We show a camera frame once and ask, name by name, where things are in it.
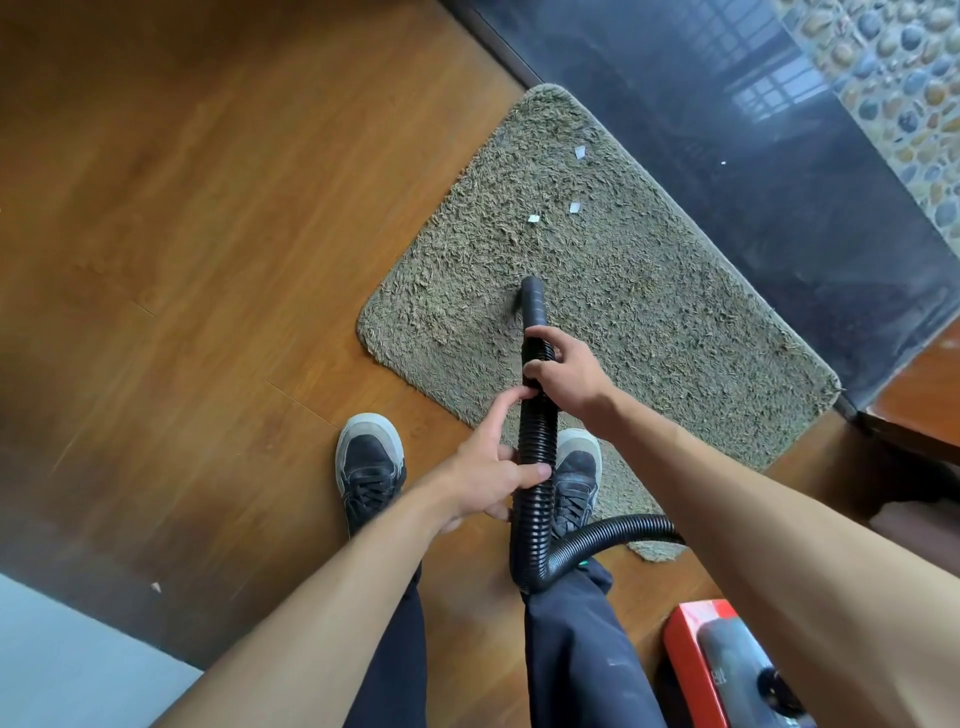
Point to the person's right hand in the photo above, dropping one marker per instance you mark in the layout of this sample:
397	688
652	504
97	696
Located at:
574	375

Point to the person's right black grey shoe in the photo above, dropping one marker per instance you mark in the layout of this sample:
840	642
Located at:
576	480

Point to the white flat board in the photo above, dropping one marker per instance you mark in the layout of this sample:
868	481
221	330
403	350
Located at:
67	660

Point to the person's left black grey shoe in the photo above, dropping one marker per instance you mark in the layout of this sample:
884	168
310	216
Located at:
369	469

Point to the person's dark trouser leg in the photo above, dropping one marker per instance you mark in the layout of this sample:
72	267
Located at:
581	652
397	667

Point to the person's right forearm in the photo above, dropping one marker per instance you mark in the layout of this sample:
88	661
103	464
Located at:
765	547

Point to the person's left dark trouser leg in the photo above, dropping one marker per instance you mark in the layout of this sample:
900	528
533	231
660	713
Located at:
397	667

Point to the person's left thumb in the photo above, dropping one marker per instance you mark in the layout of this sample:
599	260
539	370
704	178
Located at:
527	475

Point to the beige shaggy rug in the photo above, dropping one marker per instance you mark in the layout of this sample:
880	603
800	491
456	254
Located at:
645	300

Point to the red and black vacuum cleaner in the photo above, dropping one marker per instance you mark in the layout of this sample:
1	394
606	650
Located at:
705	667

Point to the brown wooden furniture piece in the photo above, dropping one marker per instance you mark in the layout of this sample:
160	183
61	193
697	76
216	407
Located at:
919	405

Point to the person's right thumb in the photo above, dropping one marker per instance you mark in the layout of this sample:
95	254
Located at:
538	373

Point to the person's black grey shoe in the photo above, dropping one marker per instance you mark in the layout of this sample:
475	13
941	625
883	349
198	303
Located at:
576	480
369	469

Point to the person's left hand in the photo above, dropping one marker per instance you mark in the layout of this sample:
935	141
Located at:
469	476

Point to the person's right dark trouser leg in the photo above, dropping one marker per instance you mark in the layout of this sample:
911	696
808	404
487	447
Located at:
581	652

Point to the person's left forearm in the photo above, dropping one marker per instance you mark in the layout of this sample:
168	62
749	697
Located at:
330	607

